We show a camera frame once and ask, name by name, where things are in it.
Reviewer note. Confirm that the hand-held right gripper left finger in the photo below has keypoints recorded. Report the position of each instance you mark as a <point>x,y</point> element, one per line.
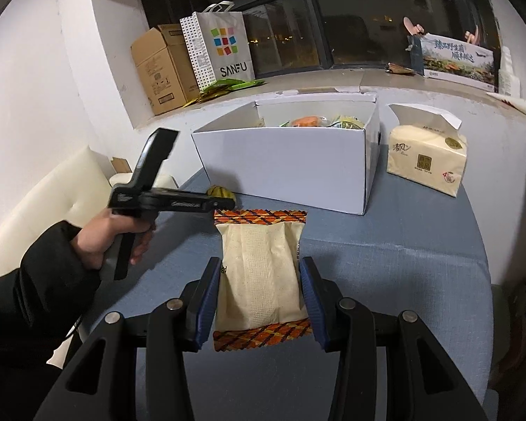
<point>206,302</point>

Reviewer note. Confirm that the beige packet orange plaid edges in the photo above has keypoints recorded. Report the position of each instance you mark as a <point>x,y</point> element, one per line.
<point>261,272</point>

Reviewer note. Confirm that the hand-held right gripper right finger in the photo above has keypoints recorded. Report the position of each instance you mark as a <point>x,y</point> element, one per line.
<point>313,302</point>

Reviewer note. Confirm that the white cardboard box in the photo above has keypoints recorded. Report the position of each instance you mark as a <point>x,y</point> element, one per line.
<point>285,166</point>

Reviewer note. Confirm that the person's left forearm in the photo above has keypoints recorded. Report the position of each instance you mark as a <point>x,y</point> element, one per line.
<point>26,307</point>

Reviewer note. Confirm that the brown snack packet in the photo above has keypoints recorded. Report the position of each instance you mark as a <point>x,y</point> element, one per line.
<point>399,69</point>

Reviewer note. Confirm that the white paper shopping bag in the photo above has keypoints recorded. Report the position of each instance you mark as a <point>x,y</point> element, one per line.
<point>221,48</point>

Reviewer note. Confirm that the yellow striped snack packet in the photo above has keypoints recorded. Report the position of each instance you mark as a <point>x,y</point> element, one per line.
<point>221,192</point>

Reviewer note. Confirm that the upright white plastic bag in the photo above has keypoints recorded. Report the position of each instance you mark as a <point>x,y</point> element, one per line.
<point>508,74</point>

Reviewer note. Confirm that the cream sofa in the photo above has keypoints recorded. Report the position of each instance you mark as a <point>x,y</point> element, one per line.
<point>48,210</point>

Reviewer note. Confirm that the beige tissue pack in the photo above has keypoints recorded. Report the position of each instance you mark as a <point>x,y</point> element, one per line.
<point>425,158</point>

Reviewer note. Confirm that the brown cardboard box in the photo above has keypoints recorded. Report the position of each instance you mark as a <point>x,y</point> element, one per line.
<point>158,70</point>

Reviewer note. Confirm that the flat white package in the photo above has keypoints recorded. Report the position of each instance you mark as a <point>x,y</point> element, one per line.
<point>519,105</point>

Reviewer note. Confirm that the dark window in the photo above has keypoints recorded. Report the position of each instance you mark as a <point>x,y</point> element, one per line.
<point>355,22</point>

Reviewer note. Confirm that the person's left hand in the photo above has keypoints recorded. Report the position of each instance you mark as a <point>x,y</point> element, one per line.
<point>96,241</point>

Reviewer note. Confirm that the small cardboard piece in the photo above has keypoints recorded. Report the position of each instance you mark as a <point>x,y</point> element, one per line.
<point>122,164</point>

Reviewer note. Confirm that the landscape printed box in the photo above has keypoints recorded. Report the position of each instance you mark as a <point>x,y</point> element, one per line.
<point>456,61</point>

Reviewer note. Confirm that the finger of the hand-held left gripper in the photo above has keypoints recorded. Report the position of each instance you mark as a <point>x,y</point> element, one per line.
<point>219,204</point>

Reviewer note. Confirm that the orange snack packet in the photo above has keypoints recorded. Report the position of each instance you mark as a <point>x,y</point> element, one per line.
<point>307,120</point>

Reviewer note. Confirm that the pile of green packets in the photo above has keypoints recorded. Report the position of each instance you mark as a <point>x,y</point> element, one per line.
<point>228,87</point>

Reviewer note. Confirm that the pink plastic ornament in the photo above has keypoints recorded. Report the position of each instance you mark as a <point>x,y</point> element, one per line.
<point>413,26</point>
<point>473,35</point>

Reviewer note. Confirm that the yellow green snack packet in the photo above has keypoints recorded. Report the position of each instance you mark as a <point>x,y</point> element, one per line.
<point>348,123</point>

